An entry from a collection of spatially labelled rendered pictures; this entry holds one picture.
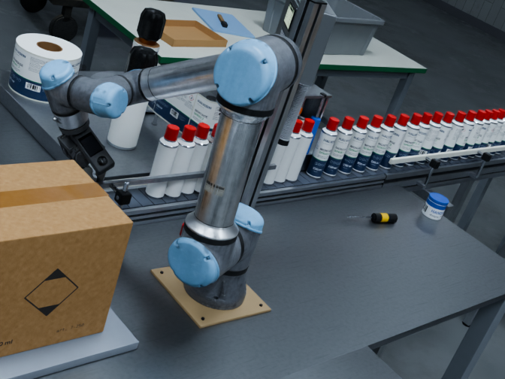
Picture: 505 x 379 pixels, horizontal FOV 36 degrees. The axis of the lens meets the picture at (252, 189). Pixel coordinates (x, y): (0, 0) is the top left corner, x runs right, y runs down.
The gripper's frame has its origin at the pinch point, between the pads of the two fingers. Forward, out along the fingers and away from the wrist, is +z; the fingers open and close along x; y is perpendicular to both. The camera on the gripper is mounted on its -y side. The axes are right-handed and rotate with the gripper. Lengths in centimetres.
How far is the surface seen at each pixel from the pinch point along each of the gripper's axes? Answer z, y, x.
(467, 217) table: 165, 15, -178
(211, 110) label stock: 14, 18, -46
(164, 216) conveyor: 18.0, -4.7, -12.5
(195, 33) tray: 81, 138, -114
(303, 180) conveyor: 43, -2, -63
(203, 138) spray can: 4.2, -0.8, -31.0
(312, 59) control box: -16, -16, -57
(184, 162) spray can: 6.6, -2.3, -23.3
